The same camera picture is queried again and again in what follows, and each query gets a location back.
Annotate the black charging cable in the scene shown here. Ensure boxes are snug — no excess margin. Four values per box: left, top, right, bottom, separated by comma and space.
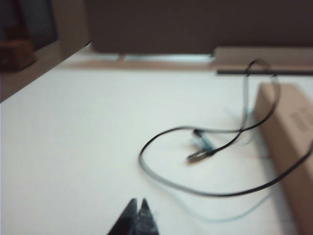
138, 58, 313, 198

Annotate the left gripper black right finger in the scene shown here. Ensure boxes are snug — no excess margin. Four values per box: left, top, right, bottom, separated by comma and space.
136, 197, 161, 235

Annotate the black flat strip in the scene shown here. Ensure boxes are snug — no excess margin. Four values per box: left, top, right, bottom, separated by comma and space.
216, 69, 313, 76

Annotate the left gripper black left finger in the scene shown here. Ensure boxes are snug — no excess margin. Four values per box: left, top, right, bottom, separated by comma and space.
107, 198, 138, 235

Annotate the long brown cardboard box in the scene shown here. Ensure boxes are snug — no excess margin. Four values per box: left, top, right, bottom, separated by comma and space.
253, 82, 313, 235

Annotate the brown wooden object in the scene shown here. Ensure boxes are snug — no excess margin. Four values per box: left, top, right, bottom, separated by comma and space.
0, 26, 36, 72

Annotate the grey fabric desk divider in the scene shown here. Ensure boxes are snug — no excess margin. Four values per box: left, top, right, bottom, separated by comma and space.
84, 0, 313, 54

